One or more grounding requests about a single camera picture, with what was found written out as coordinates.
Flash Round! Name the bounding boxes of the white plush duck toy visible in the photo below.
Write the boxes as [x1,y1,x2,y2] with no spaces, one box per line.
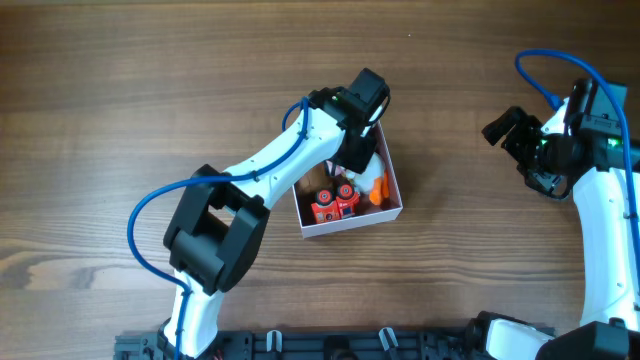
[345,153,389,206]

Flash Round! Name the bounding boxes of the white cardboard box pink interior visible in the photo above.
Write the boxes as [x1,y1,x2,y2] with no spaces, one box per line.
[293,125,403,238]

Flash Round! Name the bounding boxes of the pink plush pig toy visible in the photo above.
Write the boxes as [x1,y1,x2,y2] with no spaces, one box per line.
[324,160,354,182]

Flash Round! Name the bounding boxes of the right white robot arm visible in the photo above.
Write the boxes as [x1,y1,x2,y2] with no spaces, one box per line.
[465,79,639,359]

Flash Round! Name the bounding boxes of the brown plush bear toy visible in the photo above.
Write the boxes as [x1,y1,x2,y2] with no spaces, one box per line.
[296,162,333,194]

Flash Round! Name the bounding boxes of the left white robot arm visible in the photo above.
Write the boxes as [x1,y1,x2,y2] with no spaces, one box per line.
[158,68,390,359]

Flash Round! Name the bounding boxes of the left blue cable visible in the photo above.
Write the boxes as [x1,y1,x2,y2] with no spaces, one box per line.
[126,96,312,360]

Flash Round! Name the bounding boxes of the red toy fire truck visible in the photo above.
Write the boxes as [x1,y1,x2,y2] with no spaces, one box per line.
[311,183,360,224]

